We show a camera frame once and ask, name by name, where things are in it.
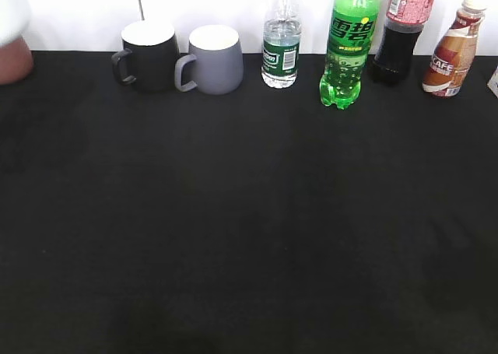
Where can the black ceramic mug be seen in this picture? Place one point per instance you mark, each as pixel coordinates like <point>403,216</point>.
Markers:
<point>148,56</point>

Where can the black tablecloth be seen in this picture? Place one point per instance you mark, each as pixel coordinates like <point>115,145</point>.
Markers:
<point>255,222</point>

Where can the white carton at right edge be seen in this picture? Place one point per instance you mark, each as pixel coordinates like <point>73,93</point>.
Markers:
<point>493,83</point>

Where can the green sprite bottle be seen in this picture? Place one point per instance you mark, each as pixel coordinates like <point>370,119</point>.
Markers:
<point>350,36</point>

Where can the dark cola bottle red label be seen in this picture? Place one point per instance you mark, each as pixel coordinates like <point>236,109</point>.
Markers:
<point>405,20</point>

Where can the red brown cup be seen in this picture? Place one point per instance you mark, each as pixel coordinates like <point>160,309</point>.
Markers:
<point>16,61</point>

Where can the brown coffee drink bottle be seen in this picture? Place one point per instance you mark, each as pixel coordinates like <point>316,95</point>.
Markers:
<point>455,52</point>

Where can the clear water bottle green label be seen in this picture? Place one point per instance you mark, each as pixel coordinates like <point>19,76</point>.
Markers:
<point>281,43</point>

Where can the white ceramic mug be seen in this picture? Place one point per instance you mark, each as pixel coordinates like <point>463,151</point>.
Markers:
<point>15,17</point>

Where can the grey ceramic mug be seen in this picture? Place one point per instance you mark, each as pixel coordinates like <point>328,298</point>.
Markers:
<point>214,64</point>

